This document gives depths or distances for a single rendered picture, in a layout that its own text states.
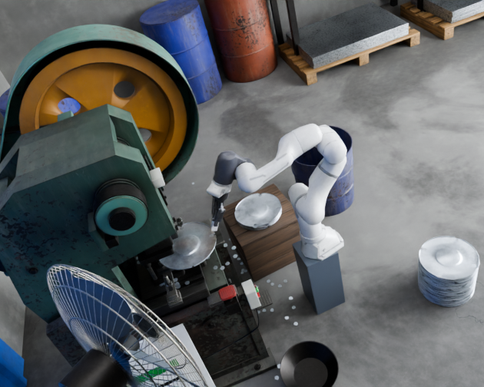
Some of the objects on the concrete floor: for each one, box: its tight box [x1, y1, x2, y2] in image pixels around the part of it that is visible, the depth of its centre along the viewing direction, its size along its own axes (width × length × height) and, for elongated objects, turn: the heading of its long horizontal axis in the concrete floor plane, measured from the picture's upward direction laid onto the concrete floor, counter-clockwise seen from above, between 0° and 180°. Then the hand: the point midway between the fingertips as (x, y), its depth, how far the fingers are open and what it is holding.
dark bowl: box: [280, 341, 339, 387], centre depth 239 cm, size 30×30×7 cm
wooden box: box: [222, 184, 301, 282], centre depth 298 cm, size 40×38×35 cm
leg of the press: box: [46, 284, 277, 387], centre depth 220 cm, size 92×12×90 cm, turn 121°
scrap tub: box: [291, 125, 354, 217], centre depth 317 cm, size 42×42×48 cm
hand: (214, 224), depth 217 cm, fingers closed
